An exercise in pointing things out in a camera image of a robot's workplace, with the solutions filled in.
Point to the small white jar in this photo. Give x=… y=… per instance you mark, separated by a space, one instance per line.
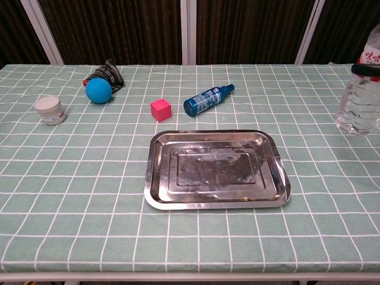
x=50 y=110

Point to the stainless steel tray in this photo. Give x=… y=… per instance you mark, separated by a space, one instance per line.
x=215 y=170

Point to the pink cube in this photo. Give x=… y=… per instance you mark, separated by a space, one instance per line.
x=161 y=110

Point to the green checked tablecloth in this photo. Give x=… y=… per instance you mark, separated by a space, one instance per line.
x=89 y=178

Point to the blue ball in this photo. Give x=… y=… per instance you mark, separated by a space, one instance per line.
x=98 y=91

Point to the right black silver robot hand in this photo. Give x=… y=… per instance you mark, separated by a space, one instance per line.
x=366 y=69

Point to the striped grey cloth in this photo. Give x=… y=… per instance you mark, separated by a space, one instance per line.
x=111 y=74

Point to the dark partition screen panel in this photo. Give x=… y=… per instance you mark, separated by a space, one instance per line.
x=17 y=32
x=246 y=29
x=341 y=32
x=118 y=29

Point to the transparent plastic water bottle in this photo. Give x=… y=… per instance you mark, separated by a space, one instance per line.
x=360 y=101

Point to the blue spray bottle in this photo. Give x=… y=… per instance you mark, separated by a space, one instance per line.
x=206 y=99

